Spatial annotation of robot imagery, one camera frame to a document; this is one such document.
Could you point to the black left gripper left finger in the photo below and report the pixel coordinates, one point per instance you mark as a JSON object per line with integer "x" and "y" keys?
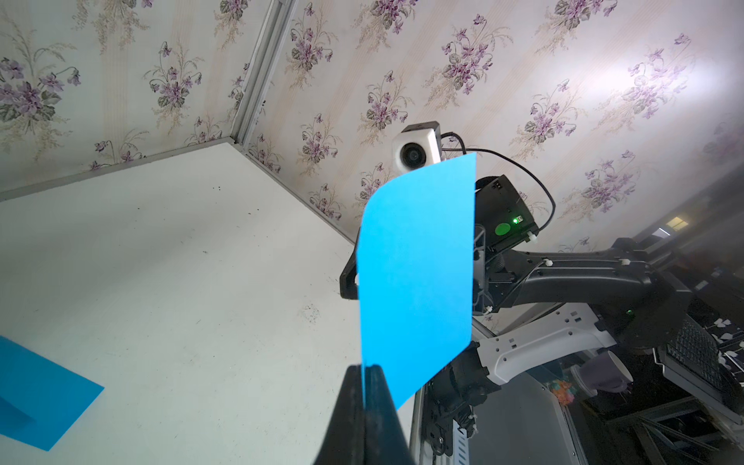
{"x": 344, "y": 440}

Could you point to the blue paper sheet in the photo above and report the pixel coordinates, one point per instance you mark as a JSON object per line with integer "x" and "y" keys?
{"x": 40, "y": 400}
{"x": 415, "y": 273}

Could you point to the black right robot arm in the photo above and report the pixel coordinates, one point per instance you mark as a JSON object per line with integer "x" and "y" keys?
{"x": 529, "y": 309}

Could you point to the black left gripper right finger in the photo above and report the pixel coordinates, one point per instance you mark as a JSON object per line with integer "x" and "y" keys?
{"x": 384, "y": 440}

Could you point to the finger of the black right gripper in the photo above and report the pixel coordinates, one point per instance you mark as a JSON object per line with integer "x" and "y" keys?
{"x": 348, "y": 287}

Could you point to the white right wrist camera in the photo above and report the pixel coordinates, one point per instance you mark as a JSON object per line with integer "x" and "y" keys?
{"x": 417, "y": 146}

